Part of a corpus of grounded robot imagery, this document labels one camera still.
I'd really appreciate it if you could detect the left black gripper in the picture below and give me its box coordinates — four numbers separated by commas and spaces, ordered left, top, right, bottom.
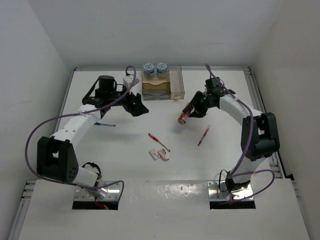
107, 83, 148, 116

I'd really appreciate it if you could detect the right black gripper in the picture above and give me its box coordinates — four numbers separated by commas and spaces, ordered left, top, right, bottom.
183, 91, 215, 118

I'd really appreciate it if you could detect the pink cap glue stick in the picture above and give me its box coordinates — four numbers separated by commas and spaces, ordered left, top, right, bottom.
177, 106, 194, 125

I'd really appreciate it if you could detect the blue tape roll stack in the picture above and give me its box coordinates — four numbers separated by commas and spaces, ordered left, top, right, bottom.
142, 63, 155, 79

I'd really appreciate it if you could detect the white eraser block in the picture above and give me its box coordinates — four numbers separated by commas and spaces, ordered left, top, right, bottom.
149, 149, 161, 161

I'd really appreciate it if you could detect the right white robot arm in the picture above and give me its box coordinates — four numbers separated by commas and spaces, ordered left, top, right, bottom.
182, 77, 280, 193

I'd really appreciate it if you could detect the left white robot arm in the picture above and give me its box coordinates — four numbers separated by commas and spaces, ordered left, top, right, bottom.
36, 74, 149, 193

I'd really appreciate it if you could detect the red gel pen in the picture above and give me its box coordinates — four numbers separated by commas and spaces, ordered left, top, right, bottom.
148, 132, 171, 152

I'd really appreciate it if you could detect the transparent tiered desk organizer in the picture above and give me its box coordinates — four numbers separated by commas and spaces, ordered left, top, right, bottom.
142, 64, 170, 101

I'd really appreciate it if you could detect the blue ballpoint pen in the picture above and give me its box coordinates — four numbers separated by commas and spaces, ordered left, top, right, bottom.
95, 122, 116, 127

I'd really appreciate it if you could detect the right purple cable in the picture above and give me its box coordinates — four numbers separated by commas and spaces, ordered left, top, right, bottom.
204, 63, 276, 205

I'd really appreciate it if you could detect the purple cable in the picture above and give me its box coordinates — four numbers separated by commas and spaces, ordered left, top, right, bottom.
25, 65, 125, 201
204, 63, 276, 205

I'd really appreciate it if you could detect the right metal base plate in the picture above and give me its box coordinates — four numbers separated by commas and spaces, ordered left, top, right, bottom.
207, 180, 253, 202

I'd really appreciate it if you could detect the metal base plate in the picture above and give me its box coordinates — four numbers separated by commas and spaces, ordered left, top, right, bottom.
207, 180, 253, 202
74, 180, 122, 202

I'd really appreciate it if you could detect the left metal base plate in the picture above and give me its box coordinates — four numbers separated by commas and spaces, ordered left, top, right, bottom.
74, 180, 122, 202

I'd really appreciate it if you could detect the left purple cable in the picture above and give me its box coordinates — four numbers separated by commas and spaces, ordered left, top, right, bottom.
25, 65, 125, 201

